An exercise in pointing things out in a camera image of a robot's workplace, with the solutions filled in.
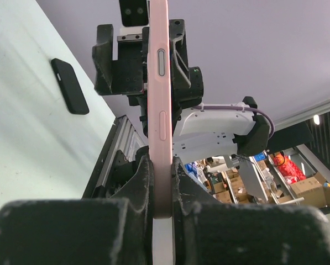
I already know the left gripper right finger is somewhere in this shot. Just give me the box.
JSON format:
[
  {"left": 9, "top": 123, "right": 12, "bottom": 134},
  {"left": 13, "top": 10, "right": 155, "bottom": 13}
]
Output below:
[{"left": 171, "top": 157, "right": 330, "bottom": 264}]

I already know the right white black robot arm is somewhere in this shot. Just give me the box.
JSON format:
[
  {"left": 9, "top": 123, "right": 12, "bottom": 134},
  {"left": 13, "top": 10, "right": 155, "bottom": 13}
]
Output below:
[{"left": 92, "top": 19, "right": 274, "bottom": 168}]

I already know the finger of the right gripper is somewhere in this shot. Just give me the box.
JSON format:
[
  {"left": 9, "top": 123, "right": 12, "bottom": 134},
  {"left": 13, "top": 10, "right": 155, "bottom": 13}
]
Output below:
[
  {"left": 169, "top": 19, "right": 191, "bottom": 88},
  {"left": 92, "top": 24, "right": 117, "bottom": 96}
]

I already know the aluminium front rail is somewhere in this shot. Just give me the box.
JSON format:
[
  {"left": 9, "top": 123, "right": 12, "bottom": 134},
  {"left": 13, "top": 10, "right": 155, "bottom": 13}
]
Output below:
[{"left": 91, "top": 115, "right": 145, "bottom": 175}]

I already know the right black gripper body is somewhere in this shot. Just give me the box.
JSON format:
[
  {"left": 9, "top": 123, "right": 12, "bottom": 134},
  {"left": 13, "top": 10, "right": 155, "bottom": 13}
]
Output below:
[{"left": 111, "top": 26, "right": 204, "bottom": 111}]

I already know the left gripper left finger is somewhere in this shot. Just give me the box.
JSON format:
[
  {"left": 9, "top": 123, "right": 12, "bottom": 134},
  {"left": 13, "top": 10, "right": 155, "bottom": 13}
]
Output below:
[{"left": 0, "top": 155, "right": 153, "bottom": 264}]

